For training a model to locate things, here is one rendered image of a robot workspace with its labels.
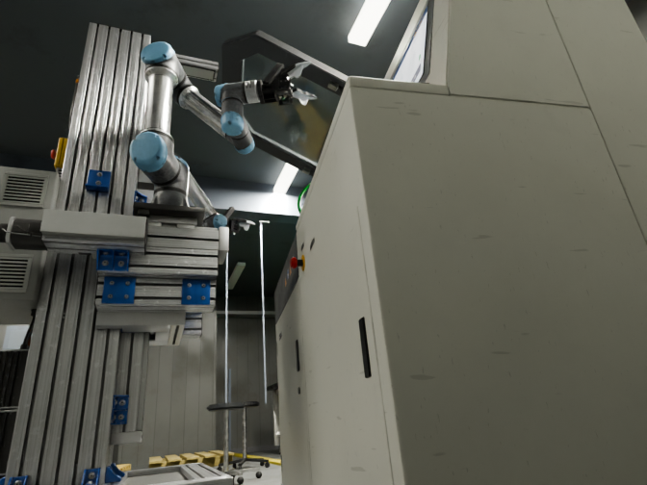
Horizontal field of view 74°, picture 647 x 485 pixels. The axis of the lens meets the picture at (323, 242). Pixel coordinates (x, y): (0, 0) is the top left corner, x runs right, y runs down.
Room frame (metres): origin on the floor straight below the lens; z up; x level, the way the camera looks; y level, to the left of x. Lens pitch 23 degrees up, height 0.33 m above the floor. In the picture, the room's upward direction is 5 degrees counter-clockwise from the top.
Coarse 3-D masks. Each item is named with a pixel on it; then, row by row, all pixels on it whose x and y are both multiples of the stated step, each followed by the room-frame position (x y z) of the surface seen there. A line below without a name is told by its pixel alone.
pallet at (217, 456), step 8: (160, 456) 6.07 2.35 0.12; (168, 456) 5.82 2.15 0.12; (176, 456) 5.61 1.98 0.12; (184, 456) 5.47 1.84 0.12; (192, 456) 5.24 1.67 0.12; (200, 456) 5.57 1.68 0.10; (208, 456) 5.19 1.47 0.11; (216, 456) 5.22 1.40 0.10; (232, 456) 5.40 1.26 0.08; (152, 464) 5.07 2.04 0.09; (160, 464) 5.10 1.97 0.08; (168, 464) 5.14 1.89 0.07; (176, 464) 5.17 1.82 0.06; (208, 464) 5.30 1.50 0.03; (216, 464) 5.33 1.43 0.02
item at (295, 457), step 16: (288, 304) 1.59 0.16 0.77; (288, 320) 1.61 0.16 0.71; (288, 336) 1.63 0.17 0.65; (288, 352) 1.65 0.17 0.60; (288, 368) 1.67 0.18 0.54; (288, 384) 1.69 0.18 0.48; (288, 400) 1.71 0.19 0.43; (304, 400) 1.37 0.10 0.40; (288, 416) 1.73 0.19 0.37; (304, 416) 1.38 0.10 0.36; (288, 432) 1.75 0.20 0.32; (304, 432) 1.40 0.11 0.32; (288, 448) 1.77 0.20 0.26; (304, 448) 1.42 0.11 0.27; (288, 464) 1.79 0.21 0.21; (304, 464) 1.43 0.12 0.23; (288, 480) 1.81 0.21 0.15; (304, 480) 1.45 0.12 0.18
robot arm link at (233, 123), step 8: (224, 104) 1.14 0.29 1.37; (232, 104) 1.14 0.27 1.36; (240, 104) 1.16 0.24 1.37; (224, 112) 1.14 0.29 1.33; (232, 112) 1.14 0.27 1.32; (240, 112) 1.16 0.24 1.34; (224, 120) 1.15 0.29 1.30; (232, 120) 1.14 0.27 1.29; (240, 120) 1.16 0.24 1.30; (224, 128) 1.16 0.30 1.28; (232, 128) 1.17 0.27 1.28; (240, 128) 1.17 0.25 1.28; (232, 136) 1.24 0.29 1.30; (240, 136) 1.24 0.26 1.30
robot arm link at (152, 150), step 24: (144, 48) 1.13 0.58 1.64; (168, 48) 1.12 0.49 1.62; (144, 72) 1.16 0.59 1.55; (168, 72) 1.15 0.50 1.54; (168, 96) 1.17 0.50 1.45; (144, 120) 1.16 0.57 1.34; (168, 120) 1.18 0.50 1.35; (144, 144) 1.12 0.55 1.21; (168, 144) 1.17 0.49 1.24; (144, 168) 1.16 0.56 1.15; (168, 168) 1.20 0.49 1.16
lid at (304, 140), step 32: (256, 32) 1.29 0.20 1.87; (224, 64) 1.50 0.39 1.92; (256, 64) 1.46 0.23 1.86; (288, 64) 1.39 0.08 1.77; (320, 64) 1.36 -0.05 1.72; (320, 96) 1.52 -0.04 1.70; (256, 128) 1.88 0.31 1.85; (288, 128) 1.80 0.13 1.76; (320, 128) 1.72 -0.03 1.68; (288, 160) 2.03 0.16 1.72
